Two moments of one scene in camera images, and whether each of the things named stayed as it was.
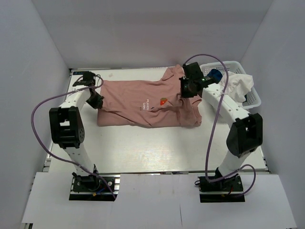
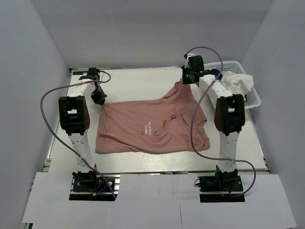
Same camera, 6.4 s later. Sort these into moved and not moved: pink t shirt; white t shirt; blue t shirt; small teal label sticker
Moved: pink t shirt
Not moved: white t shirt; small teal label sticker; blue t shirt
